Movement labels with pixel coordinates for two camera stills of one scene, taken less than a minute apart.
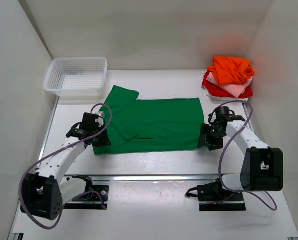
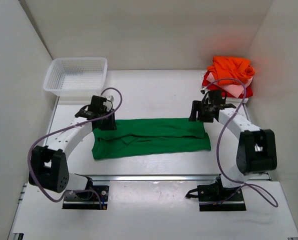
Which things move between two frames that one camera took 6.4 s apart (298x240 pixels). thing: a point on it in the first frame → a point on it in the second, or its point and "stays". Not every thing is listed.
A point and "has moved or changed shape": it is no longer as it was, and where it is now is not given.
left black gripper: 105,141 → 111,125
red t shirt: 215,90 stays
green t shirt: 139,125 has moved or changed shape
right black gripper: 205,130 → 195,107
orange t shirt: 230,70 stays
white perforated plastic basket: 76,76 stays
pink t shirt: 236,89 stays
